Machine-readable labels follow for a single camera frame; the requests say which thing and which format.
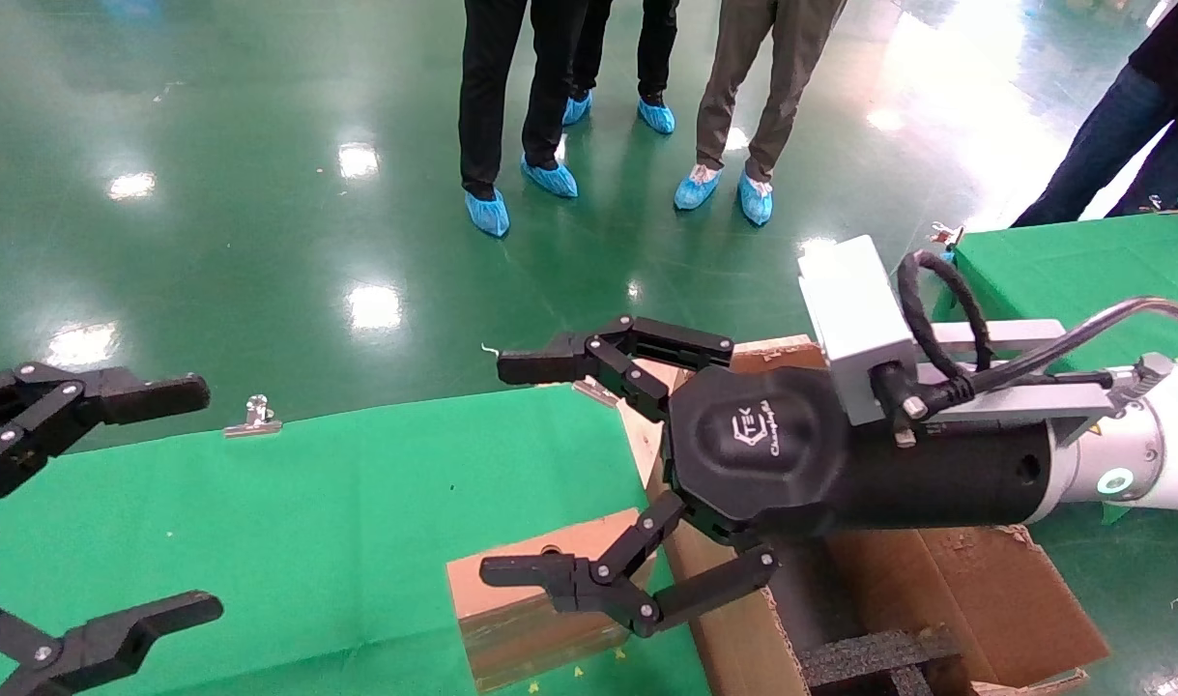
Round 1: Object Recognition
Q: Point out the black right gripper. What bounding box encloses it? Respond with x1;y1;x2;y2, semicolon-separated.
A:
479;314;1055;639

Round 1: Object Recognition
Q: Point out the person in black trousers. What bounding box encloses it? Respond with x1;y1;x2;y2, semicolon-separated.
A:
569;0;681;105
458;0;589;199

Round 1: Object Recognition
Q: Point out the silver camera mount bracket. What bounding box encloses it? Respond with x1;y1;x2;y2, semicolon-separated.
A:
912;319;1178;448

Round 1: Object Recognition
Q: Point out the small brown cardboard box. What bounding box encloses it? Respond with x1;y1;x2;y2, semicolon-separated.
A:
446;507;662;693

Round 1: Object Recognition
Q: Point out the person in khaki trousers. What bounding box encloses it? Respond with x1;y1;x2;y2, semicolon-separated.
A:
695;0;848;185

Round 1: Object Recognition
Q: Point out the large open cardboard carton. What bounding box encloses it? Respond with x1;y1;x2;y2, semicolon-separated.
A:
646;336;1113;696

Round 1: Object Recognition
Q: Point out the dark grey foam liner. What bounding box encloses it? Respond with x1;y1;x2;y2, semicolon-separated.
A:
767;536;870;658

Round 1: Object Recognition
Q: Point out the person in blue jeans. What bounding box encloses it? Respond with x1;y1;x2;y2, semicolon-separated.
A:
1012;0;1178;229

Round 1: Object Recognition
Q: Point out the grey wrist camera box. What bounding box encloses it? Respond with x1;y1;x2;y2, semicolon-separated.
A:
798;235;923;426

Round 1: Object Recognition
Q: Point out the black foam block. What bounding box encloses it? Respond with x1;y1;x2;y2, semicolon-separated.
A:
799;626;966;696

